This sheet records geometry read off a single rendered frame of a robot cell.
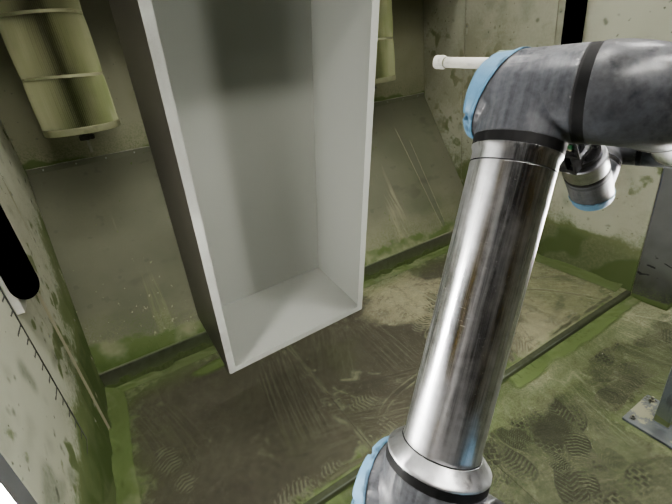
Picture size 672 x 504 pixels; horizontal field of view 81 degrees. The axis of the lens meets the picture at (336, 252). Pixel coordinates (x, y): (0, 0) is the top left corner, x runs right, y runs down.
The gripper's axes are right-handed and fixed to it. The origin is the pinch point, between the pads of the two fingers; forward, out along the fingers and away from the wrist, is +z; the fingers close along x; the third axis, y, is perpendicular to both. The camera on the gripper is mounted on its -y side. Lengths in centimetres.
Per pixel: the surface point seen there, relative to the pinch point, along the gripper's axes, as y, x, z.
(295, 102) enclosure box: 15, 94, -6
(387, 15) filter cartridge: -84, 171, -55
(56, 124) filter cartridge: 78, 178, 36
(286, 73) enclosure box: 10, 93, 3
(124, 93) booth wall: 48, 212, 18
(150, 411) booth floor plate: 161, 115, -53
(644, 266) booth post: -50, 22, -191
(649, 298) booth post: -39, 15, -204
